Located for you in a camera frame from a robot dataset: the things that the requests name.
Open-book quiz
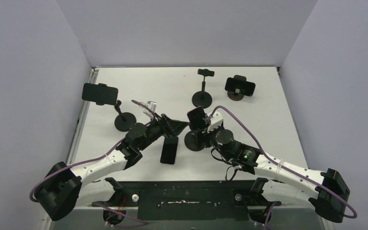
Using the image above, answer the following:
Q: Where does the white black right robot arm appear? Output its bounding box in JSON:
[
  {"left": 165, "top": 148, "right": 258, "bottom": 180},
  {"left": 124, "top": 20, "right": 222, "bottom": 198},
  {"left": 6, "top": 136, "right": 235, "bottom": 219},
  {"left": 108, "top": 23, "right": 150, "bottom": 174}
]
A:
[{"left": 194, "top": 125, "right": 350, "bottom": 223}]

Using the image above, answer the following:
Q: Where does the black round-base phone stand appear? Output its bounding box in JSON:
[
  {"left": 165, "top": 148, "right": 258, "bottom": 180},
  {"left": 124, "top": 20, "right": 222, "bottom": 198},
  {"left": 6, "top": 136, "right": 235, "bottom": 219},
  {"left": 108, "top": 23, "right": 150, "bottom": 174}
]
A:
[{"left": 192, "top": 69, "right": 215, "bottom": 109}]

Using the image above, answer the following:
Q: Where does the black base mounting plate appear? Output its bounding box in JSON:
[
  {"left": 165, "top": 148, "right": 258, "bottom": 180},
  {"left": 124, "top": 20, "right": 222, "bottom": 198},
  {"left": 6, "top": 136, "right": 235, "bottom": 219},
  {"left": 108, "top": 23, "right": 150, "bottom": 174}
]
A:
[{"left": 102, "top": 179, "right": 271, "bottom": 221}]

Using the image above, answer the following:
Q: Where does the black thin cable loop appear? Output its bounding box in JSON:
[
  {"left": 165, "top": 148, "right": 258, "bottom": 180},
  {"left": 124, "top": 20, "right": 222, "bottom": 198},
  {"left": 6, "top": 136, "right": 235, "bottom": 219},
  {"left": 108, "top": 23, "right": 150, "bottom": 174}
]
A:
[{"left": 211, "top": 147, "right": 245, "bottom": 182}]

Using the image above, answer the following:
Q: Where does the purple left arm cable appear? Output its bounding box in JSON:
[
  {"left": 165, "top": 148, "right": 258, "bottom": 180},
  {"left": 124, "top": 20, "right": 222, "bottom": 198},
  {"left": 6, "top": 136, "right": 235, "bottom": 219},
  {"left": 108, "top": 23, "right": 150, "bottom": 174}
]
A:
[{"left": 29, "top": 99, "right": 159, "bottom": 203}]

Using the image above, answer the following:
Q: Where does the brown-base small phone stand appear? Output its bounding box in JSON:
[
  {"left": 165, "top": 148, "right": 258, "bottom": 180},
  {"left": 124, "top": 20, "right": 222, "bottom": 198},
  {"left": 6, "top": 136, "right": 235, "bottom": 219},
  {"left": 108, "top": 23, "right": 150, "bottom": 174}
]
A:
[{"left": 227, "top": 75, "right": 247, "bottom": 101}]

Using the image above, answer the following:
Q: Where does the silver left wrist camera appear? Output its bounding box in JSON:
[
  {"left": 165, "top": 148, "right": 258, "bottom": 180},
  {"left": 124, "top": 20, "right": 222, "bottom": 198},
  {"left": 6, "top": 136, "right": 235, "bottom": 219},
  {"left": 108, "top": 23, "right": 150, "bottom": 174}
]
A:
[{"left": 142, "top": 101, "right": 157, "bottom": 118}]

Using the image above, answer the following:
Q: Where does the purple cased phone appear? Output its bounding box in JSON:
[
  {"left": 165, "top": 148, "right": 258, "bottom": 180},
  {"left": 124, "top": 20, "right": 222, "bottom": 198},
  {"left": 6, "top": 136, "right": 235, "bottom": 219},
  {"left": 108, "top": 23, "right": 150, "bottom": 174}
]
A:
[{"left": 187, "top": 106, "right": 207, "bottom": 131}]

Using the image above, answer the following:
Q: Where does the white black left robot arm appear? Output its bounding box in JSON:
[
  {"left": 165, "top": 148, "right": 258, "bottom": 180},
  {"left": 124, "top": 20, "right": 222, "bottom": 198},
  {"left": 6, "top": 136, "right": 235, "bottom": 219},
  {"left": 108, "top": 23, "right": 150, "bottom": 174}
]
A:
[{"left": 29, "top": 114, "right": 189, "bottom": 221}]

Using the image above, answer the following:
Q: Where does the black phone on brown stand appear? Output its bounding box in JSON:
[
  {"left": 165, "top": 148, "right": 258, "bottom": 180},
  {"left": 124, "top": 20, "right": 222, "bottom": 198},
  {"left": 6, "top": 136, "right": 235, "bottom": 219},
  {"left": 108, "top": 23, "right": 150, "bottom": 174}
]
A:
[{"left": 225, "top": 78, "right": 256, "bottom": 97}]

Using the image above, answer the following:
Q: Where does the silver-edged black phone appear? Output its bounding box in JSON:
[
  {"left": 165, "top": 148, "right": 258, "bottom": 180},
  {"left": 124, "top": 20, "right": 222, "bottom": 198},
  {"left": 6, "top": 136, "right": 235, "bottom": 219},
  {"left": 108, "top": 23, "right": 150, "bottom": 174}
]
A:
[{"left": 160, "top": 137, "right": 179, "bottom": 165}]

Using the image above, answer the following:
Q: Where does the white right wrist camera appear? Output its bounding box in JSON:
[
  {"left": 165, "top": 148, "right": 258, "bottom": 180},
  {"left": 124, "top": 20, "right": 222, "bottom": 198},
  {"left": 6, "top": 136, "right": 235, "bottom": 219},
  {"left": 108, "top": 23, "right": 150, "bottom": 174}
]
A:
[{"left": 207, "top": 111, "right": 223, "bottom": 133}]

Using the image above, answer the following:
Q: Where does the black ball-joint phone stand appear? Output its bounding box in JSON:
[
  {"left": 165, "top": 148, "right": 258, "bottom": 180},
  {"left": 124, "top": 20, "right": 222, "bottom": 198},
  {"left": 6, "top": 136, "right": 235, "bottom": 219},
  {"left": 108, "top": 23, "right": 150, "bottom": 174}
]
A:
[{"left": 184, "top": 128, "right": 211, "bottom": 152}]

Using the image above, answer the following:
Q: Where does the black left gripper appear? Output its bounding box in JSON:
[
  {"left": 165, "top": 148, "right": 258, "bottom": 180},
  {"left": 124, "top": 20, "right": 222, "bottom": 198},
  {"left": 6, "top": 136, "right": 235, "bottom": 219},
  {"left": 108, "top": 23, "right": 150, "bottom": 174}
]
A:
[{"left": 138, "top": 113, "right": 188, "bottom": 151}]

